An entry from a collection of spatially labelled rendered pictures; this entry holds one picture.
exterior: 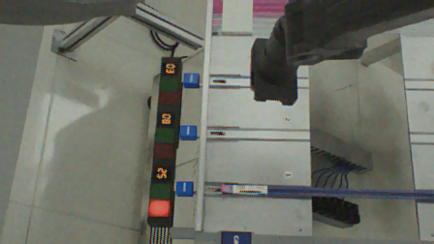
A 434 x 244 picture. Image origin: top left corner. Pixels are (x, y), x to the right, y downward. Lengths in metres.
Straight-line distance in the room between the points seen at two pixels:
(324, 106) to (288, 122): 0.47
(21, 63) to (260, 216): 0.49
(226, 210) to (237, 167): 0.08
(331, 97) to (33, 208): 0.85
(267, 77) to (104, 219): 1.03
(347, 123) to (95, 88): 0.77
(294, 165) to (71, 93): 0.93
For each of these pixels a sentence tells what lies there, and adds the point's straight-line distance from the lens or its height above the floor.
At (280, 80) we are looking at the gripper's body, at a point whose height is 0.99.
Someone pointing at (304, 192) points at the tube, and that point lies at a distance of 1.10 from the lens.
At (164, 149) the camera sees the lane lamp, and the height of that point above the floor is 0.66.
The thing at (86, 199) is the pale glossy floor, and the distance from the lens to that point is 1.82.
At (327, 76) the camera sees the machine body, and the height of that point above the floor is 0.62.
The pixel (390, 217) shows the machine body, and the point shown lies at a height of 0.62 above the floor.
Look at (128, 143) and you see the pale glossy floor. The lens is 1.94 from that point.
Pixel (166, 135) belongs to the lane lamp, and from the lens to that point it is 1.16.
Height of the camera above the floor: 1.54
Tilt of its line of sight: 45 degrees down
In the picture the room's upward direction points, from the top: 67 degrees clockwise
